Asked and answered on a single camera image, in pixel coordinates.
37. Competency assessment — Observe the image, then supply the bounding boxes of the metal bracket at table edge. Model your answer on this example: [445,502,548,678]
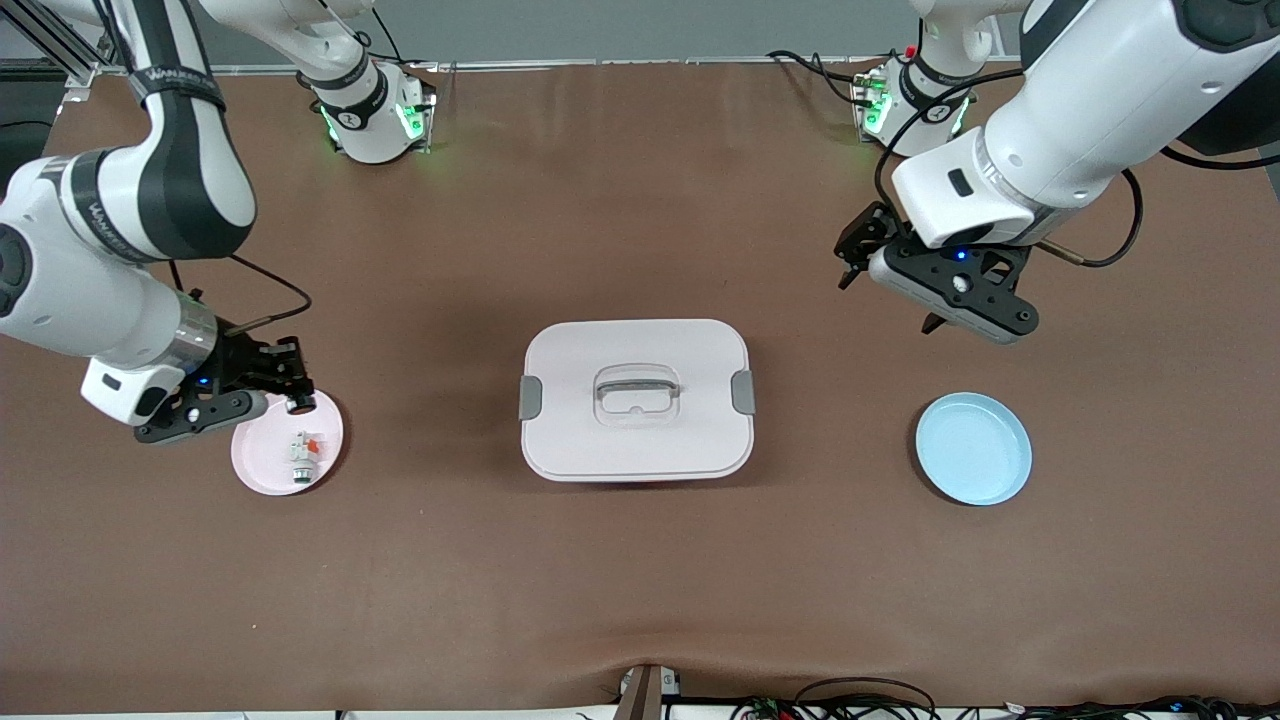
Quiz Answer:
[615,663,683,720]

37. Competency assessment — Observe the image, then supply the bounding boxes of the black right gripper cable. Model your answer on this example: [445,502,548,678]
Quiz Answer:
[168,253,314,337]

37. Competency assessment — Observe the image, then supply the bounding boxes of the white and orange switch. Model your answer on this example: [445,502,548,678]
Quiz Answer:
[288,430,326,488]

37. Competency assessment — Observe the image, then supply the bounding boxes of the aluminium frame post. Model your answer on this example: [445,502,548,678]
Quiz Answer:
[18,0,137,101]

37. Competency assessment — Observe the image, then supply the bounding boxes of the grey box lid handle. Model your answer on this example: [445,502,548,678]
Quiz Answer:
[594,368,681,401]

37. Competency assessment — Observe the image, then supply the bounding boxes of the brown table mat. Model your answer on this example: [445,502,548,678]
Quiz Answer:
[0,60,1280,713]

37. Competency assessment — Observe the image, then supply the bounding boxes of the black looped cable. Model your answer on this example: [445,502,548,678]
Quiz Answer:
[795,677,939,720]

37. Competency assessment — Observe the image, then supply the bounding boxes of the pink round plate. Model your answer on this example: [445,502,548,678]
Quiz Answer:
[230,388,345,497]

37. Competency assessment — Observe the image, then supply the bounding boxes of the black arm base cables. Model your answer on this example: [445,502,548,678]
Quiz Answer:
[767,48,881,107]
[340,8,409,67]

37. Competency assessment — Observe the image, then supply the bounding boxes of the light blue round plate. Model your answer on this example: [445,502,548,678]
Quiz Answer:
[915,391,1033,506]

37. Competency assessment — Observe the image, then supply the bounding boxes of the black cable bundle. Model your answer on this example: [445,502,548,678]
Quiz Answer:
[1010,696,1280,720]

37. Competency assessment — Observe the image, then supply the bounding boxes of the white lidded storage box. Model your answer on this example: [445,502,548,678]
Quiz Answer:
[520,319,757,484]

